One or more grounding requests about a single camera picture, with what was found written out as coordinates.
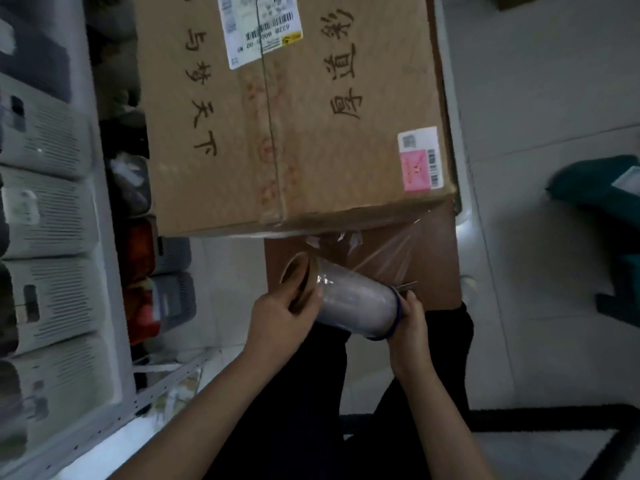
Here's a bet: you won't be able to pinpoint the person's right hand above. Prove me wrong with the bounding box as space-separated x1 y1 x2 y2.
387 291 432 380

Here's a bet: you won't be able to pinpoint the person's left hand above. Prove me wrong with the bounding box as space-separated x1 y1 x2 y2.
243 276 325 368

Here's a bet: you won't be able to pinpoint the clear stretch wrap roll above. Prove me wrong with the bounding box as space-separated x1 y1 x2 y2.
279 210 432 341

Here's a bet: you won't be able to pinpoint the person's right forearm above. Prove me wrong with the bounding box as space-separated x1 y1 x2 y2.
395 367 501 480

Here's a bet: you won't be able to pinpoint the person's left forearm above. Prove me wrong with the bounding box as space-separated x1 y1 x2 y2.
107 345 287 480

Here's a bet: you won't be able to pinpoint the person's black trousers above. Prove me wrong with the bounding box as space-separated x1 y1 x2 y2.
205 302 476 480

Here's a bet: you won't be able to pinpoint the grey plastic basket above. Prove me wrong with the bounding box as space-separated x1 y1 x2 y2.
152 237 192 276
150 273 197 335

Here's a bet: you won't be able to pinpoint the pink and white sticker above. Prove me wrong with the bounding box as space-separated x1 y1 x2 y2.
397 126 445 193

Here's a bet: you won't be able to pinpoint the large brown cardboard box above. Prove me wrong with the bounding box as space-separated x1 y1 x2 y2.
131 0 458 239

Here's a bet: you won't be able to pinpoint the white metal shelf rack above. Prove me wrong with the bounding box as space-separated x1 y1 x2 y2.
0 0 226 480

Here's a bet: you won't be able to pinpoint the teal fabric seat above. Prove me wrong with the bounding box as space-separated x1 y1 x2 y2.
545 155 640 326

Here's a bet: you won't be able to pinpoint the grey vented box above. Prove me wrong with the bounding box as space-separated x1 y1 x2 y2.
0 75 97 181
0 167 102 260
0 335 122 448
0 257 110 356

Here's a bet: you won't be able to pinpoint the white shipping label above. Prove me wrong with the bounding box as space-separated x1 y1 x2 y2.
216 0 304 70

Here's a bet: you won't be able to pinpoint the dark grey storage box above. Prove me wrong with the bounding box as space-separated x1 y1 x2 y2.
0 0 72 103

